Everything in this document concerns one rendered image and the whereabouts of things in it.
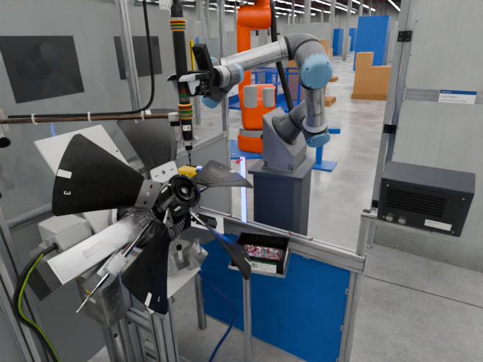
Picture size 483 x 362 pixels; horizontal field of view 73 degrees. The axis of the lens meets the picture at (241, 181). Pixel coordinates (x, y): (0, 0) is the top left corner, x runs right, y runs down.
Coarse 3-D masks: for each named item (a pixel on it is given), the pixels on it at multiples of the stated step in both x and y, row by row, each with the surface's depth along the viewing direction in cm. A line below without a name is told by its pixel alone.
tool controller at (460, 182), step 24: (408, 168) 110; (432, 168) 108; (384, 192) 111; (408, 192) 106; (432, 192) 103; (456, 192) 99; (384, 216) 117; (408, 216) 112; (432, 216) 107; (456, 216) 103
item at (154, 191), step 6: (144, 180) 100; (150, 180) 101; (144, 186) 101; (156, 186) 103; (144, 192) 101; (150, 192) 102; (156, 192) 103; (138, 198) 101; (144, 198) 102; (150, 198) 103; (156, 198) 104; (138, 204) 102; (150, 204) 104
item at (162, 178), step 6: (168, 162) 111; (174, 162) 111; (156, 168) 111; (162, 168) 111; (168, 168) 110; (174, 168) 110; (156, 174) 110; (168, 174) 110; (174, 174) 109; (156, 180) 109; (162, 180) 109
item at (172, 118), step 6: (168, 114) 104; (174, 114) 104; (168, 120) 104; (174, 120) 104; (180, 120) 107; (180, 126) 107; (180, 132) 106; (180, 138) 107; (180, 144) 106; (186, 144) 106; (192, 144) 106
